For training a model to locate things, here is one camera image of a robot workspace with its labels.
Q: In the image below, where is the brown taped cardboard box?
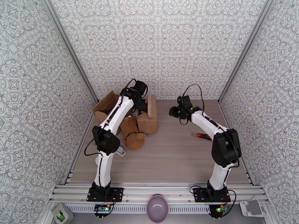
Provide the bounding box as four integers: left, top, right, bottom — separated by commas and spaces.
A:
92, 91, 134, 122
136, 95, 158, 135

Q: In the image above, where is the red black utility knife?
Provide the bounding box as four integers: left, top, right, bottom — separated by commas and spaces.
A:
191, 132, 213, 141

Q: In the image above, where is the brown plush teddy bear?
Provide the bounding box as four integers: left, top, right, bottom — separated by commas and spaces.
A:
117, 116, 147, 151

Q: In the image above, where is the purple bowl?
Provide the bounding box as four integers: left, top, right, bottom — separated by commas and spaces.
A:
146, 194, 169, 224

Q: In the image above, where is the white plastic stand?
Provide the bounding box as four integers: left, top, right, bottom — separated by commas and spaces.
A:
239, 199, 266, 217

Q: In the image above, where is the black right camera cable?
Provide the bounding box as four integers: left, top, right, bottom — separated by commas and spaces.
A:
179, 84, 240, 169

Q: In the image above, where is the black camera cable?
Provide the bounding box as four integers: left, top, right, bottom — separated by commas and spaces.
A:
179, 84, 240, 169
84, 78, 149, 157

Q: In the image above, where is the black left camera cable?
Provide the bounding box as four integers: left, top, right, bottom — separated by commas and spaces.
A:
84, 78, 149, 157

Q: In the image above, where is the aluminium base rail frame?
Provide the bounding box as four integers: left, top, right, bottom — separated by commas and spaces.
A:
49, 182, 268, 204

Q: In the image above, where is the aluminium corner post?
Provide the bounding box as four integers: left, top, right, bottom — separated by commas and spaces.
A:
218, 0, 274, 104
40, 0, 100, 105

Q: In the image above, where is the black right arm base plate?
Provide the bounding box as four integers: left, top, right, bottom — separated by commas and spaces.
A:
193, 187, 231, 203

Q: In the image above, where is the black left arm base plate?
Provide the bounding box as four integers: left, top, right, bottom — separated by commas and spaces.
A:
86, 187, 124, 203

